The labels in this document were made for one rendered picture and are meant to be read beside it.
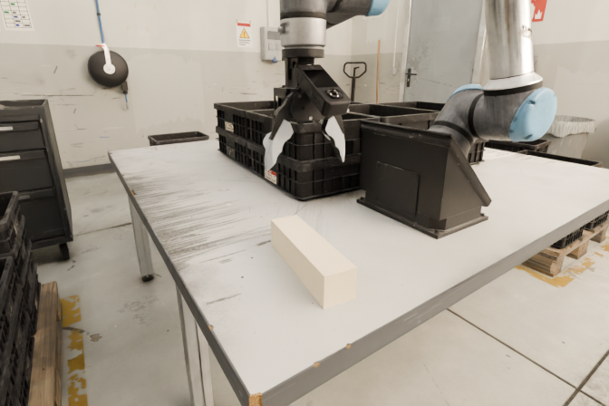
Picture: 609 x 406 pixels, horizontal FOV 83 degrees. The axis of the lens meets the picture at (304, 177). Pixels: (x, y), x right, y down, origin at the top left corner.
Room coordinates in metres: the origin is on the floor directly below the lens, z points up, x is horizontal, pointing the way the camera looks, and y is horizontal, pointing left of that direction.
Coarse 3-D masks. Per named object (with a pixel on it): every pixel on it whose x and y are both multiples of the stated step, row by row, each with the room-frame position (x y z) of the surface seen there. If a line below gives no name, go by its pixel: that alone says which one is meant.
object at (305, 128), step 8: (248, 112) 1.22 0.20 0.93; (256, 120) 1.16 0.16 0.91; (264, 120) 1.11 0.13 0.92; (272, 120) 1.06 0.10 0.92; (344, 120) 1.01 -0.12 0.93; (352, 120) 1.01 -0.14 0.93; (360, 120) 1.02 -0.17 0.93; (368, 120) 1.04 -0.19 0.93; (376, 120) 1.06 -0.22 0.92; (296, 128) 0.93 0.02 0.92; (304, 128) 0.93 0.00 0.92; (312, 128) 0.94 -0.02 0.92; (320, 128) 0.95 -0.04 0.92; (344, 128) 1.00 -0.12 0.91; (352, 128) 1.01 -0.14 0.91
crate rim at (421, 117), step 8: (360, 104) 1.52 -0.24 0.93; (368, 104) 1.54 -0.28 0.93; (376, 104) 1.52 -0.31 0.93; (352, 112) 1.20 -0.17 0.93; (432, 112) 1.20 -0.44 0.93; (384, 120) 1.08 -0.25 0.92; (392, 120) 1.09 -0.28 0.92; (400, 120) 1.11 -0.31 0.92; (408, 120) 1.13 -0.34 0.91; (416, 120) 1.15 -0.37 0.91; (424, 120) 1.17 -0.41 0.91; (432, 120) 1.19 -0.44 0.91
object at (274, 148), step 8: (280, 128) 0.56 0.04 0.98; (288, 128) 0.56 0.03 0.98; (280, 136) 0.56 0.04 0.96; (288, 136) 0.56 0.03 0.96; (264, 144) 0.59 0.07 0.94; (272, 144) 0.55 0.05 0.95; (280, 144) 0.56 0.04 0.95; (272, 152) 0.55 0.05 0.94; (280, 152) 0.56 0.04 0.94; (272, 160) 0.55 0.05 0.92
